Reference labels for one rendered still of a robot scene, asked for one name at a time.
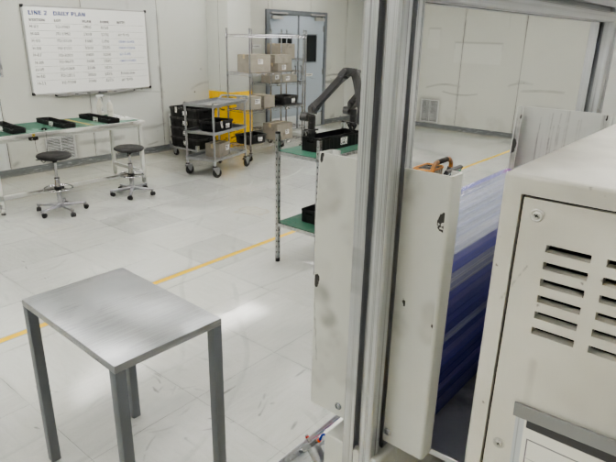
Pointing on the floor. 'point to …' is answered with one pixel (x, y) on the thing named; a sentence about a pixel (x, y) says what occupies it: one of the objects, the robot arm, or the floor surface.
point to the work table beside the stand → (122, 344)
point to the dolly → (188, 127)
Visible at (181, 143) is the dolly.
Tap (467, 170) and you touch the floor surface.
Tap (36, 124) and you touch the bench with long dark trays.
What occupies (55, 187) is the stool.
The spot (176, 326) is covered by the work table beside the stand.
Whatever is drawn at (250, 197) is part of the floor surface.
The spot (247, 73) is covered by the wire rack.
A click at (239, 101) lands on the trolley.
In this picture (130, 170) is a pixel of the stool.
